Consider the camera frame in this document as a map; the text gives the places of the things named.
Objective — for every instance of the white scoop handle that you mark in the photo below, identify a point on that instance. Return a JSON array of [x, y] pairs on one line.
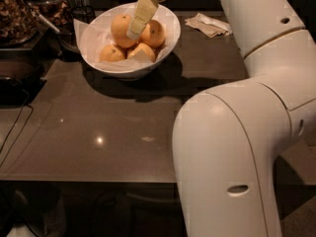
[[47, 22]]

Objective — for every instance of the black appliance on left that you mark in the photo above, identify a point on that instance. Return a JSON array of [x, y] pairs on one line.
[[20, 77]]

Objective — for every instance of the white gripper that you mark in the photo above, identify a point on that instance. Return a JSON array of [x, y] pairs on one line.
[[143, 13]]

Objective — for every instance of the white ceramic bowl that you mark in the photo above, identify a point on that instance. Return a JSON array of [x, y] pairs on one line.
[[105, 46]]

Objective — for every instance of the white paper bowl liner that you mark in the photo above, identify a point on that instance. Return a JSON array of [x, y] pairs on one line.
[[91, 38]]

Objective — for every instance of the folded paper napkins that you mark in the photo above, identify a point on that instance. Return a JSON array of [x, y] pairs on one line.
[[209, 26]]

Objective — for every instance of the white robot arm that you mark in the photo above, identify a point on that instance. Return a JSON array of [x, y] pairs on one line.
[[226, 138]]

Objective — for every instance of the right orange in bowl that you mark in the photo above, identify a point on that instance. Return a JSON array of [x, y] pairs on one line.
[[153, 34]]

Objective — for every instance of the front middle orange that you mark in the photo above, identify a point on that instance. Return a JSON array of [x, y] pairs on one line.
[[142, 48]]

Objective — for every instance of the large glass snack jar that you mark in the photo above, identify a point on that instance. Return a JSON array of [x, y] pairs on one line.
[[17, 23]]

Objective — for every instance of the front left orange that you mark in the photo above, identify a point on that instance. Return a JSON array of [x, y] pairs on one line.
[[112, 53]]

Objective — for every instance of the large top orange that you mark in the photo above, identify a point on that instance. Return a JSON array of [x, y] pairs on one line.
[[119, 27]]

